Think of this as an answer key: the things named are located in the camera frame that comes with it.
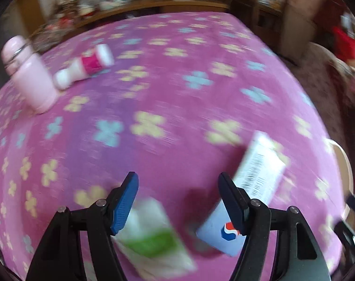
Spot wooden shelf stand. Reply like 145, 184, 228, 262
233, 0, 315, 62

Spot white plastic bucket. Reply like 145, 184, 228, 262
325, 137, 355, 220

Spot pink floral tablecloth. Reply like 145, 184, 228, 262
0, 12, 353, 281

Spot white and pink bottle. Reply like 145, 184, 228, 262
53, 44, 114, 91

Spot floral covered sofa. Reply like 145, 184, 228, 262
309, 6, 355, 123

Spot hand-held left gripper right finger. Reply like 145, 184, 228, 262
218, 172, 331, 281

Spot green and white packet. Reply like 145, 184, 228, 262
113, 197, 197, 281

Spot blue and white box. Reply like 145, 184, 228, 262
196, 130, 290, 256

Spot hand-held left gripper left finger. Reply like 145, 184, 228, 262
25, 171, 140, 281

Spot wooden cabinet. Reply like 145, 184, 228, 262
31, 0, 233, 36

